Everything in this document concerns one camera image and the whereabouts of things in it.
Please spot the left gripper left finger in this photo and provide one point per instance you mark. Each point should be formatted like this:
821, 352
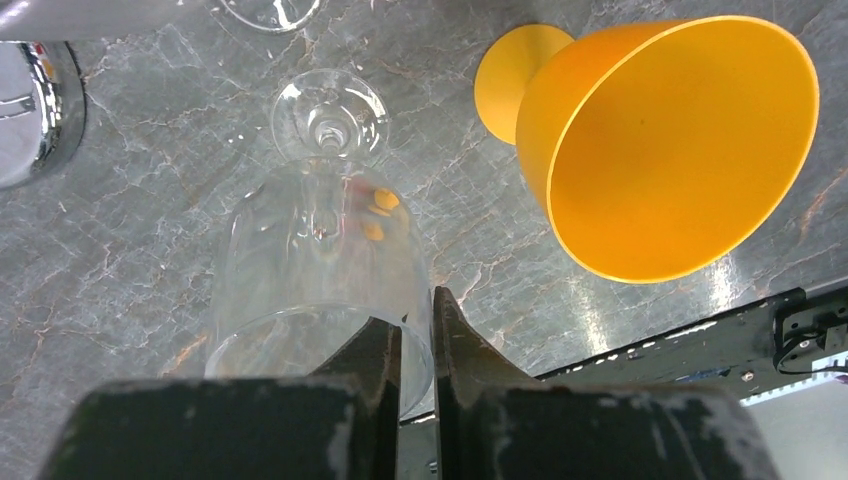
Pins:
338, 422

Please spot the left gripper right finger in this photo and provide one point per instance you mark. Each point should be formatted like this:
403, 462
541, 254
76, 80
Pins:
497, 422

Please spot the clear wine glass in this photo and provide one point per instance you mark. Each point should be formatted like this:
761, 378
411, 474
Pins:
323, 245

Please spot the yellow plastic wine glass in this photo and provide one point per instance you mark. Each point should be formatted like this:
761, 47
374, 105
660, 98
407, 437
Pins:
654, 148

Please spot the clear flute glass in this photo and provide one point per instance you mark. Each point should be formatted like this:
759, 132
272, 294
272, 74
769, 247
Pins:
273, 16

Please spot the chrome wine glass rack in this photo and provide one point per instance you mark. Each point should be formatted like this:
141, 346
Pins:
43, 110

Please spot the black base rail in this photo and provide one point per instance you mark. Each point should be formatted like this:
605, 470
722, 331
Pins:
782, 358

